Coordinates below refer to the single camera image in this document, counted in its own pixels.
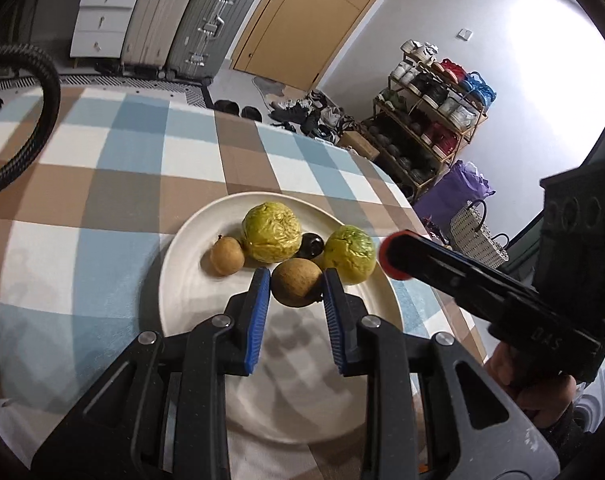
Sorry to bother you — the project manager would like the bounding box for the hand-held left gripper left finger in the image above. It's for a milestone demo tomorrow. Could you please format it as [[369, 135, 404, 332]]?
[[30, 267, 272, 480]]

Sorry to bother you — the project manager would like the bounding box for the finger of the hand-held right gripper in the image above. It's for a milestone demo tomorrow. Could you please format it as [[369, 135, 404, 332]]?
[[394, 230, 537, 294], [387, 244, 509, 323]]

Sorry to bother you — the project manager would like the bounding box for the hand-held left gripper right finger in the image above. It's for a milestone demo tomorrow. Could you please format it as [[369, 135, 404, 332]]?
[[321, 267, 558, 480]]

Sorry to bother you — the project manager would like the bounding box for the brown longan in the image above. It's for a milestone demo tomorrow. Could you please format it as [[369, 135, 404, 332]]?
[[210, 236, 246, 277], [271, 258, 324, 308]]

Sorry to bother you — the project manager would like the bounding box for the yellow-green passion fruit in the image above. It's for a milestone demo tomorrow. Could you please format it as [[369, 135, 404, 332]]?
[[323, 225, 377, 286]]

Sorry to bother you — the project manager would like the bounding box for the cream round plate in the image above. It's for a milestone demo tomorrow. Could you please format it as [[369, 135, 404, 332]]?
[[158, 191, 404, 445]]

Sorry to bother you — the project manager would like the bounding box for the small dark plum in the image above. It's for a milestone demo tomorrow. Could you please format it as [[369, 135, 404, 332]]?
[[298, 232, 325, 261]]

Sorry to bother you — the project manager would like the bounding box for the bumpy green passion fruit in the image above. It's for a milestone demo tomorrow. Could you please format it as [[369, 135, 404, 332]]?
[[241, 202, 303, 264]]

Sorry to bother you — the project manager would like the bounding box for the person's right hand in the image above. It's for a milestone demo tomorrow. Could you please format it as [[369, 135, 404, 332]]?
[[484, 342, 578, 431]]

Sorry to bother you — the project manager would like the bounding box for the woven grey white basket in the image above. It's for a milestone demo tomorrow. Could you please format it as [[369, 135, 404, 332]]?
[[450, 200, 510, 269]]

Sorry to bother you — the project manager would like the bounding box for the purple bag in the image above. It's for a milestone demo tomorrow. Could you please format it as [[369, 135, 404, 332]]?
[[413, 160, 496, 226]]

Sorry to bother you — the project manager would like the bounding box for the cardboard box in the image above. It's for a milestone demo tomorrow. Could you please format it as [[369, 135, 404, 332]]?
[[339, 130, 380, 161]]

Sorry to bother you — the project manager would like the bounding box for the wooden shoe rack with shoes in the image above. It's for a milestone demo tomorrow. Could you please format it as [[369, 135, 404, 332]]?
[[365, 39, 497, 186]]

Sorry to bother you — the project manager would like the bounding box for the blue bag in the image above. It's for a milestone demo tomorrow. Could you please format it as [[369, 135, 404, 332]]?
[[463, 72, 497, 106]]

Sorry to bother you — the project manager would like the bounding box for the scattered shoes pile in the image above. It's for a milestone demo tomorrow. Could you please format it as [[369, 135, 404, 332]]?
[[268, 89, 356, 143]]

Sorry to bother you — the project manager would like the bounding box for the grey door mat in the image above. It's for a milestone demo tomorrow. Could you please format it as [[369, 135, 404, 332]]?
[[252, 76, 288, 111]]

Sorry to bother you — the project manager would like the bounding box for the wooden door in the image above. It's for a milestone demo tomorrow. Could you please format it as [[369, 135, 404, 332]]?
[[231, 0, 408, 90]]

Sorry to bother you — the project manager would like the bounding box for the silver suitcase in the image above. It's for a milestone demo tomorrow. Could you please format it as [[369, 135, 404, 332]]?
[[166, 0, 260, 83]]

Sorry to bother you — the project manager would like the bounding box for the beige suitcase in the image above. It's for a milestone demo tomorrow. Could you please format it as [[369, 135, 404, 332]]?
[[121, 0, 206, 73]]

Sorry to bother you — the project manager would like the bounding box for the white desk with drawers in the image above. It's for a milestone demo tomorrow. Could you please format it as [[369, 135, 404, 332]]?
[[70, 0, 148, 59]]

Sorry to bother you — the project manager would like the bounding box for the black braided cable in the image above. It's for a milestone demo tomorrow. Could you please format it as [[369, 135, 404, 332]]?
[[0, 45, 62, 203]]

